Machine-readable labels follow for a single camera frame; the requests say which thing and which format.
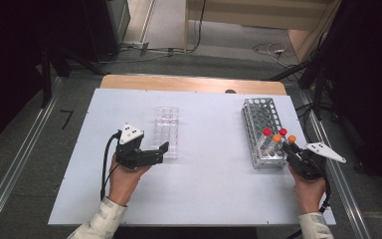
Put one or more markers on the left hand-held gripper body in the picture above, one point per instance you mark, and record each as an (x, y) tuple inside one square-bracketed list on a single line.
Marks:
[(131, 134)]

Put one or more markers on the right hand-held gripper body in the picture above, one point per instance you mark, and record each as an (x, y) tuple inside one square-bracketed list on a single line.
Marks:
[(308, 166)]

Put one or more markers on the orange cap test tube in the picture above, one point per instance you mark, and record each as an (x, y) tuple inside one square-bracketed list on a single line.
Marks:
[(291, 138), (276, 138)]

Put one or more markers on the clear acrylic test tube rack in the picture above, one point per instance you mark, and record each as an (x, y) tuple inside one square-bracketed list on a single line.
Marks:
[(167, 126)]

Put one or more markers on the metal test tube rack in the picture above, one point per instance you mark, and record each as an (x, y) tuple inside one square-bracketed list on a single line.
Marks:
[(258, 113)]

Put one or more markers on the person's right hand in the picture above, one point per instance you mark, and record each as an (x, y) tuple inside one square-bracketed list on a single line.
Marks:
[(310, 195)]

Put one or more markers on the person's left hand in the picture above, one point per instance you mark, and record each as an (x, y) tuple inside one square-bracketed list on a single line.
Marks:
[(122, 184)]

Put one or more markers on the red cap test tube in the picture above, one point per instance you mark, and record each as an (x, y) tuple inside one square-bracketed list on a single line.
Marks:
[(267, 131), (283, 131)]

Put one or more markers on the white table board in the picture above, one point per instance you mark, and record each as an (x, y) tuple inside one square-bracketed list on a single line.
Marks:
[(212, 192)]

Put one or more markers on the black metal stand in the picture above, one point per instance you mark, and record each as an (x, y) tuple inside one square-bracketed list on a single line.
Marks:
[(46, 76), (318, 83)]

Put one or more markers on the wooden table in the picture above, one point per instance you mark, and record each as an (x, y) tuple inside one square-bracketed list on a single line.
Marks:
[(192, 83)]

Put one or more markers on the dark cabinet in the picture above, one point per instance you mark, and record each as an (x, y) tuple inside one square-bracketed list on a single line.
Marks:
[(107, 26)]

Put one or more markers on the light wooden furniture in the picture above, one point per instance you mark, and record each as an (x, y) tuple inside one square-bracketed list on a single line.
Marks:
[(255, 15)]

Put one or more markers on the aluminium floor rail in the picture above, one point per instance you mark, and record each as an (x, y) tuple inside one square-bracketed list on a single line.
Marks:
[(20, 156), (344, 186)]

